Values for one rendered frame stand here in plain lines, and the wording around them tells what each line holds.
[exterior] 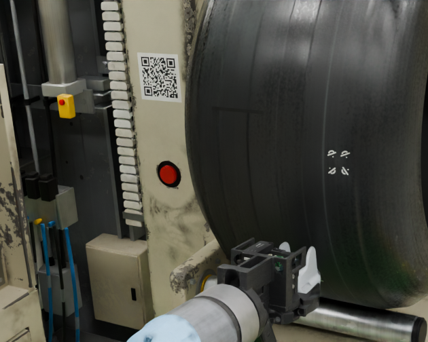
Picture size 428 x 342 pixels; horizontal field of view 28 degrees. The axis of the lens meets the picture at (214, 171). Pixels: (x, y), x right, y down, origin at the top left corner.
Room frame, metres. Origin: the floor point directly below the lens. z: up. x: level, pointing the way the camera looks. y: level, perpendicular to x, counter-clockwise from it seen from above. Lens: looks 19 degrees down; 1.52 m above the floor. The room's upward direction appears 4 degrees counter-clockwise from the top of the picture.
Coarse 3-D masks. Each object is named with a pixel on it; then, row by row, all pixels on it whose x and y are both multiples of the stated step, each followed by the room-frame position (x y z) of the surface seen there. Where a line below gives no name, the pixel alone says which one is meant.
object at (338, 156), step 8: (328, 152) 0.92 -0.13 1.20; (336, 152) 0.92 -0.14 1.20; (344, 152) 0.91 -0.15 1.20; (328, 160) 0.92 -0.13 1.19; (336, 160) 0.92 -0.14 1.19; (344, 160) 0.91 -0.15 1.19; (328, 168) 0.92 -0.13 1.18; (336, 168) 0.92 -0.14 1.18; (344, 168) 0.91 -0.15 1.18; (328, 176) 0.92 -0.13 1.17; (336, 176) 0.92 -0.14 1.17; (344, 176) 0.91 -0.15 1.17; (352, 176) 0.91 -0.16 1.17
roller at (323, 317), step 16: (320, 304) 1.08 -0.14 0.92; (336, 304) 1.07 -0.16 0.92; (352, 304) 1.07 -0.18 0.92; (304, 320) 1.08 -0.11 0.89; (320, 320) 1.07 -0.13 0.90; (336, 320) 1.06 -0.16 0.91; (352, 320) 1.05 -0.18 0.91; (368, 320) 1.04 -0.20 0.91; (384, 320) 1.03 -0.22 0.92; (400, 320) 1.02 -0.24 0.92; (416, 320) 1.01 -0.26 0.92; (368, 336) 1.03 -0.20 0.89; (384, 336) 1.02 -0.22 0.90; (400, 336) 1.01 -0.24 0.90; (416, 336) 1.00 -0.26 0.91
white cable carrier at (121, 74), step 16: (112, 0) 1.36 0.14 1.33; (112, 16) 1.34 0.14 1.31; (112, 32) 1.35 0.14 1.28; (112, 48) 1.35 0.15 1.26; (112, 64) 1.35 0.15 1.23; (128, 80) 1.37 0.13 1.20; (112, 96) 1.35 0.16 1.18; (128, 96) 1.34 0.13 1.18; (128, 112) 1.34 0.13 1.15; (128, 128) 1.35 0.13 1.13; (128, 144) 1.34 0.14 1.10; (128, 160) 1.34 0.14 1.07; (128, 176) 1.35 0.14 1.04; (128, 192) 1.35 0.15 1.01; (128, 208) 1.35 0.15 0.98; (128, 224) 1.35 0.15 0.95
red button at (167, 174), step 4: (164, 168) 1.29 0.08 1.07; (168, 168) 1.28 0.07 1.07; (172, 168) 1.28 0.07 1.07; (160, 172) 1.29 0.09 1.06; (164, 172) 1.29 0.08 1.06; (168, 172) 1.28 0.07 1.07; (172, 172) 1.28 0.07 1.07; (176, 172) 1.28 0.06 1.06; (160, 176) 1.29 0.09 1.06; (164, 176) 1.29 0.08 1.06; (168, 176) 1.28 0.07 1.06; (172, 176) 1.28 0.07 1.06; (176, 176) 1.28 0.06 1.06; (164, 180) 1.29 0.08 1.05; (168, 180) 1.28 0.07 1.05; (172, 180) 1.28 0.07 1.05
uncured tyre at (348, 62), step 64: (256, 0) 1.04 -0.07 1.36; (320, 0) 1.00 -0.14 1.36; (384, 0) 0.97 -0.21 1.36; (192, 64) 1.07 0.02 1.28; (256, 64) 0.99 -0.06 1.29; (320, 64) 0.95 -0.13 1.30; (384, 64) 0.94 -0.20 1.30; (192, 128) 1.04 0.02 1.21; (256, 128) 0.97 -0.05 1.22; (320, 128) 0.93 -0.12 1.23; (384, 128) 0.92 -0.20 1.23; (256, 192) 0.98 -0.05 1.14; (320, 192) 0.93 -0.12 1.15; (384, 192) 0.92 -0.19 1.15; (320, 256) 0.96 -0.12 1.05; (384, 256) 0.94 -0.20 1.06
